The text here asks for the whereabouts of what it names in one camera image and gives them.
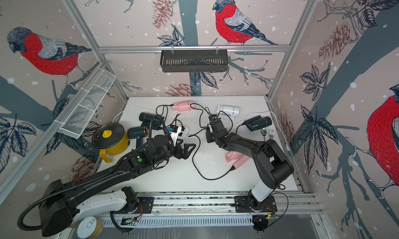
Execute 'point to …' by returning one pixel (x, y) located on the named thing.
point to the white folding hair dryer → (232, 111)
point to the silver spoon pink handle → (263, 132)
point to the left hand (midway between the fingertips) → (191, 141)
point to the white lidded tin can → (90, 227)
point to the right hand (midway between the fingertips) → (209, 130)
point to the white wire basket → (72, 125)
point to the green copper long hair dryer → (137, 133)
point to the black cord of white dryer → (201, 114)
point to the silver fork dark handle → (271, 133)
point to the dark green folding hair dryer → (257, 122)
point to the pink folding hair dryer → (183, 105)
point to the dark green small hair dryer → (146, 118)
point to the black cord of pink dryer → (159, 109)
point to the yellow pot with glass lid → (111, 138)
